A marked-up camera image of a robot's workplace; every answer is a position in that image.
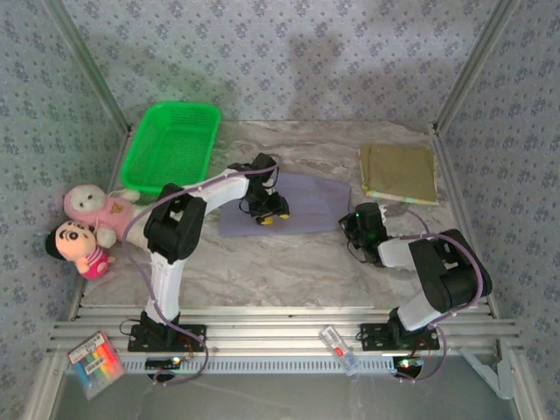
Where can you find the pink hooded plush doll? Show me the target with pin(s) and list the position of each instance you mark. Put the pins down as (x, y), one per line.
(83, 203)

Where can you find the aluminium side rail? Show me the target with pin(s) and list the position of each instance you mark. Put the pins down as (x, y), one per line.
(445, 151)

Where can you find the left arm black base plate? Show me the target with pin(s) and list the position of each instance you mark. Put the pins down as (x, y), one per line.
(192, 334)

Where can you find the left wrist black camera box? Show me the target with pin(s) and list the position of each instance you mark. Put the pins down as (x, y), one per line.
(264, 164)

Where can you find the clear plastic package red label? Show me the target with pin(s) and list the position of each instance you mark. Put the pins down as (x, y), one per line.
(339, 347)

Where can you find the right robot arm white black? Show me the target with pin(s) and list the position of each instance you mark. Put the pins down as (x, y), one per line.
(396, 254)

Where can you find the grey metal corner bracket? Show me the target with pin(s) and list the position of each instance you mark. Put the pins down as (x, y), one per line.
(494, 376)

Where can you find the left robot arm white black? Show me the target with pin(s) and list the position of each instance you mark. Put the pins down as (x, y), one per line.
(166, 284)

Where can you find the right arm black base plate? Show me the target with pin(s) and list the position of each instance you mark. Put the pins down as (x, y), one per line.
(372, 339)

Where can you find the aluminium frame rails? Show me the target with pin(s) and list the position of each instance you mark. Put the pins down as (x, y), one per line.
(271, 332)

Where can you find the green plastic basket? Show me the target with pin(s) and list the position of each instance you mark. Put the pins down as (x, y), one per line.
(175, 144)

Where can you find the coloured marker pack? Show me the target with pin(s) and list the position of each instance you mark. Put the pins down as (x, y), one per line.
(96, 365)

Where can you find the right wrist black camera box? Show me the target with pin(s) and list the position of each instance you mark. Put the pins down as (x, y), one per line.
(371, 215)

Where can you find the khaki skirt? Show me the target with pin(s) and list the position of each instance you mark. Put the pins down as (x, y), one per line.
(398, 172)

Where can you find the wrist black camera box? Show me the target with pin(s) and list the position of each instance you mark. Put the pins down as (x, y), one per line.
(371, 215)
(264, 164)

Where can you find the lavender skirt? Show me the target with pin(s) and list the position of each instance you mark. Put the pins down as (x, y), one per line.
(315, 205)

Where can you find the small black controller board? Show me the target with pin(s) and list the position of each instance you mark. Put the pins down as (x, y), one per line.
(409, 367)
(164, 362)

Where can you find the black haired plush doll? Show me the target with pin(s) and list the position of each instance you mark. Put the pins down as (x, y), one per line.
(70, 242)

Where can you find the aluminium frame post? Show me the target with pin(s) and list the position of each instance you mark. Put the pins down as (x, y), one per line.
(477, 65)
(87, 65)

